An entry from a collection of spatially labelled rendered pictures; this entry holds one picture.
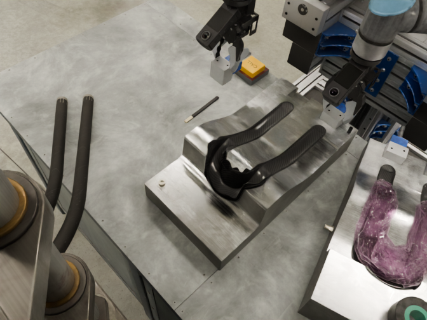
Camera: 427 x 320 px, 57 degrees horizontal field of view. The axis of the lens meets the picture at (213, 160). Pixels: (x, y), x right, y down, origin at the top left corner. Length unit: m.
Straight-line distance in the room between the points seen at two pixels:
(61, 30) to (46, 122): 1.68
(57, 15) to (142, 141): 1.96
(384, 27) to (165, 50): 0.71
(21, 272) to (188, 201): 0.55
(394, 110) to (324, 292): 0.79
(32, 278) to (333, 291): 0.58
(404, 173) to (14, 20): 2.53
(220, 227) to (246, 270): 0.11
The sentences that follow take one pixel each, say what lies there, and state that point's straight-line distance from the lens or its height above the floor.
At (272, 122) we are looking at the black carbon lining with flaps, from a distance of 1.05.
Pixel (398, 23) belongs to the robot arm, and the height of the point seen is 1.21.
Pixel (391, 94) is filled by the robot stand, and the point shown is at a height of 0.77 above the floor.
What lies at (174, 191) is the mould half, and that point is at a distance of 0.93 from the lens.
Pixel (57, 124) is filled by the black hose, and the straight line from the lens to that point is 1.11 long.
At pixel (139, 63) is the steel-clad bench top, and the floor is 0.80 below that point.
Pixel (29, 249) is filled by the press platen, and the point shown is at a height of 1.29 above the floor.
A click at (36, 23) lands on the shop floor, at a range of 2.92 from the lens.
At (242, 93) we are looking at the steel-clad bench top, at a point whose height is 0.80.
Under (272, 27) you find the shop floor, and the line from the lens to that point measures 2.84.
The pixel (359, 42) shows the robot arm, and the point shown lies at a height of 1.14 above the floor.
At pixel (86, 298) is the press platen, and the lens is 0.67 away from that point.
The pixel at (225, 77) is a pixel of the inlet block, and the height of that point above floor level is 0.93.
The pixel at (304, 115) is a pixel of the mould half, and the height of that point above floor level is 0.89.
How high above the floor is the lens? 1.67
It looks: 56 degrees down
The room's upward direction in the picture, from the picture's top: 6 degrees clockwise
